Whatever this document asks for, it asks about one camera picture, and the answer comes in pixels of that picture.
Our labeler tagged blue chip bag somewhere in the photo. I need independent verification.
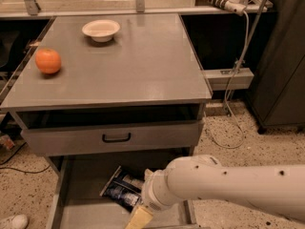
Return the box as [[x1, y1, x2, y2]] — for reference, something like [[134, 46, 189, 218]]
[[100, 166, 144, 212]]

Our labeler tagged small red white object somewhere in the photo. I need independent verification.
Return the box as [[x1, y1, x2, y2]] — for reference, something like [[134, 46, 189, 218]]
[[0, 135, 15, 150]]

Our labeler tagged white paper bowl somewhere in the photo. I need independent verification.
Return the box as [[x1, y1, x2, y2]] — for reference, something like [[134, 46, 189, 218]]
[[82, 20, 120, 43]]

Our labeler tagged white sneaker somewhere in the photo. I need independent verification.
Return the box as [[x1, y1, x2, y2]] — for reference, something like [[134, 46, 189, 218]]
[[0, 215, 29, 229]]

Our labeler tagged open middle drawer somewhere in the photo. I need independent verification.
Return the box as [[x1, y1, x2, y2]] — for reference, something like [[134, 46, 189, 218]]
[[46, 148, 192, 229]]

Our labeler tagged white power cable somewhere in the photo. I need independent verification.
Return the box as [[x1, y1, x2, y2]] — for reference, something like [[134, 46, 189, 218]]
[[203, 10, 251, 150]]

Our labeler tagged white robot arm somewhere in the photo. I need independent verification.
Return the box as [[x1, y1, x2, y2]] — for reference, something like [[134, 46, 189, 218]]
[[125, 155, 305, 229]]

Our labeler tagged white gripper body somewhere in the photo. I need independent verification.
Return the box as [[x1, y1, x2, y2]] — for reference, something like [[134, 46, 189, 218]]
[[141, 169, 173, 212]]

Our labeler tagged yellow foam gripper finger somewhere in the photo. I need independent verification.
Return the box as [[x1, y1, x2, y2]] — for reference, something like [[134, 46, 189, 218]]
[[125, 205, 153, 229]]

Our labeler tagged black drawer handle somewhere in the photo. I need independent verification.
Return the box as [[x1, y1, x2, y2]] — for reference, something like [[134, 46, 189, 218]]
[[102, 133, 132, 143]]

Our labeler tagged black floor cable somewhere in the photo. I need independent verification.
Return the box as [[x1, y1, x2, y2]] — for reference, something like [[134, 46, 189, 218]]
[[0, 140, 51, 175]]

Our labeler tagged orange fruit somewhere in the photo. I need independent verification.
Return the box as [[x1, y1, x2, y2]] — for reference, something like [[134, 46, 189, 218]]
[[35, 49, 61, 74]]

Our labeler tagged grey drawer cabinet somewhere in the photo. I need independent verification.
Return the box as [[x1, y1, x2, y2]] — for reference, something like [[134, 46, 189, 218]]
[[0, 12, 214, 229]]

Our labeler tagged white power strip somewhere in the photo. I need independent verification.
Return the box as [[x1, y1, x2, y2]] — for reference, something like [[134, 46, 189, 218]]
[[205, 0, 246, 16]]

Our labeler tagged closed top drawer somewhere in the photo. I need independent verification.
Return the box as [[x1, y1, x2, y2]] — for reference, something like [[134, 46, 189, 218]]
[[22, 120, 203, 156]]

